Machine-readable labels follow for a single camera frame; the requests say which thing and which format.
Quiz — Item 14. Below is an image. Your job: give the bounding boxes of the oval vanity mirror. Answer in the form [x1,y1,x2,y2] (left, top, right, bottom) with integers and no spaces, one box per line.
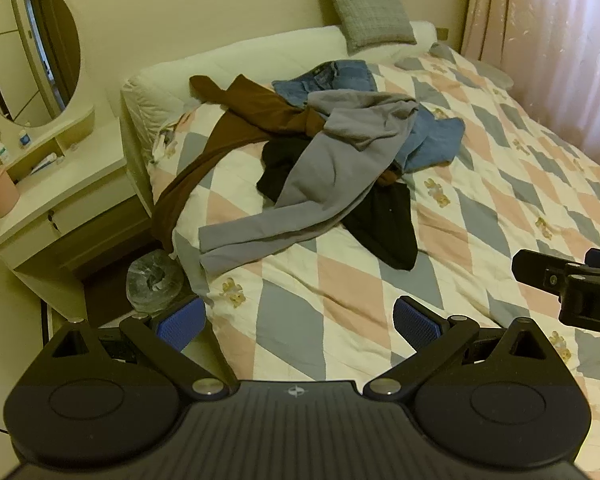
[0,0,97,131]

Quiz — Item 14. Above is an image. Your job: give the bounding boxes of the blue jeans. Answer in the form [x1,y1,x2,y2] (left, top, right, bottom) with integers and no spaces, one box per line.
[271,60,466,173]

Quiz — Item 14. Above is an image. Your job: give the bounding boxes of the clear plastic bag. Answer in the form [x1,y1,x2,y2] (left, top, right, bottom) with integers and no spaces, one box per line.
[126,249,183,317]

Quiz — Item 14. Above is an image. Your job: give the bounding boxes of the grey checked pillow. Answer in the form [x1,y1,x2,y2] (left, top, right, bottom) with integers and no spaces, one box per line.
[312,0,418,56]

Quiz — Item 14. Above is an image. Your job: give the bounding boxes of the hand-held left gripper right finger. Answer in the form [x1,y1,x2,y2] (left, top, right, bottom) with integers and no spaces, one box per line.
[362,295,557,401]

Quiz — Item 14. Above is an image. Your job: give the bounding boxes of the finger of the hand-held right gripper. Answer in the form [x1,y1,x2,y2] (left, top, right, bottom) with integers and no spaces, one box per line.
[511,249,586,293]

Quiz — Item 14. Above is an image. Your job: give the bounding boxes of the patchwork bear print quilt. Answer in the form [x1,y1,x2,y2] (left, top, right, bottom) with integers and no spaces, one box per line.
[147,50,600,433]

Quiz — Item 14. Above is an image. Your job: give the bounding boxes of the white dressing table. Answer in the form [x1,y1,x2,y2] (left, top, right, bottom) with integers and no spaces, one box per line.
[0,102,153,311]

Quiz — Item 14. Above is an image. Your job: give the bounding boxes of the grey sweatshirt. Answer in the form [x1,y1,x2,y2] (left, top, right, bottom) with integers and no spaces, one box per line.
[198,90,421,273]

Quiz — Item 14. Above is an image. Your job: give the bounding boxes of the pink curtain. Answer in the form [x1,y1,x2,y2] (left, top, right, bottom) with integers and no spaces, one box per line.
[460,0,600,183]

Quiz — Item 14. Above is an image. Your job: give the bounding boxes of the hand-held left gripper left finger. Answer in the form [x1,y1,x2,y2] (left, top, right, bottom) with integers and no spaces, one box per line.
[51,294,231,402]

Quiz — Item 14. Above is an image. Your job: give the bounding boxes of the black garment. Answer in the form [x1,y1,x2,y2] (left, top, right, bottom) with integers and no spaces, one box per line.
[257,137,420,271]

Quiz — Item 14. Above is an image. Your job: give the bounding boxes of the white cosmetic tube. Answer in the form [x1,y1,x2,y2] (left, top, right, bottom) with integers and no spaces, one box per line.
[30,154,66,174]

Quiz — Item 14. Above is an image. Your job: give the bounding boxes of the brown pants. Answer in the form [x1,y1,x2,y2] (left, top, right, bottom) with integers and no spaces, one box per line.
[152,74,401,254]

